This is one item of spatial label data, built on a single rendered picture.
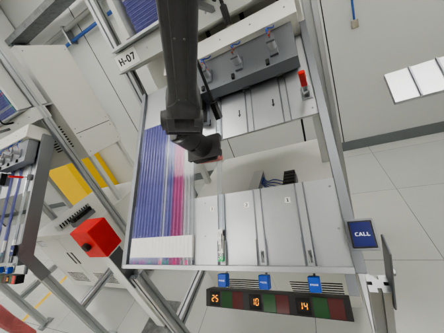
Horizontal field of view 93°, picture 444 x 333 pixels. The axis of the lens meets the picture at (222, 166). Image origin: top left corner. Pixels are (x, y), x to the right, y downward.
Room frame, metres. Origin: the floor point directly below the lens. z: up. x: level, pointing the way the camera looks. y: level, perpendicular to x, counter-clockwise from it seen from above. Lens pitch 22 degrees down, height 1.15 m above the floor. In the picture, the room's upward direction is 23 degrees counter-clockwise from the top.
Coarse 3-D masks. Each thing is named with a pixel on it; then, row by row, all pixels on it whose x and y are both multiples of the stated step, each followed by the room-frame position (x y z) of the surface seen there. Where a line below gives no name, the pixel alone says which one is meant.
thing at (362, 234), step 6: (360, 222) 0.30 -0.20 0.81; (366, 222) 0.30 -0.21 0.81; (354, 228) 0.30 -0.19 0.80; (360, 228) 0.30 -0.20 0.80; (366, 228) 0.29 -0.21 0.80; (354, 234) 0.30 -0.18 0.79; (360, 234) 0.29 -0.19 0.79; (366, 234) 0.29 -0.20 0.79; (372, 234) 0.28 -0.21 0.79; (354, 240) 0.29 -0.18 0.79; (360, 240) 0.29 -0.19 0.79; (366, 240) 0.28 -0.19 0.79; (372, 240) 0.28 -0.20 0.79
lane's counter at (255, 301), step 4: (252, 296) 0.36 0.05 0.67; (256, 296) 0.35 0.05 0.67; (252, 300) 0.35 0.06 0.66; (256, 300) 0.35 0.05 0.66; (260, 300) 0.34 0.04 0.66; (252, 304) 0.35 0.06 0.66; (256, 304) 0.34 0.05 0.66; (260, 304) 0.34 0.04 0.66; (252, 308) 0.34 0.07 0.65; (256, 308) 0.34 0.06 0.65; (260, 308) 0.33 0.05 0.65
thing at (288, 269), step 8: (128, 264) 0.57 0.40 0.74; (136, 264) 0.56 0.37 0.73; (144, 264) 0.55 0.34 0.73; (152, 264) 0.53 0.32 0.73; (288, 272) 0.33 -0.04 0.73; (296, 272) 0.32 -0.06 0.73; (304, 272) 0.31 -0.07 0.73; (312, 272) 0.31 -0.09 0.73; (320, 272) 0.30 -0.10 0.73; (328, 272) 0.29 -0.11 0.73; (336, 272) 0.29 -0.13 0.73; (344, 272) 0.28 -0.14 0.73; (352, 272) 0.27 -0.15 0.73
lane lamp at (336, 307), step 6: (330, 300) 0.28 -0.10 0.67; (336, 300) 0.27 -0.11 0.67; (342, 300) 0.27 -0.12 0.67; (330, 306) 0.27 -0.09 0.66; (336, 306) 0.27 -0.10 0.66; (342, 306) 0.26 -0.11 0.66; (330, 312) 0.27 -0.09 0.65; (336, 312) 0.26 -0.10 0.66; (342, 312) 0.26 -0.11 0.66; (336, 318) 0.26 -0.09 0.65; (342, 318) 0.25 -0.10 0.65
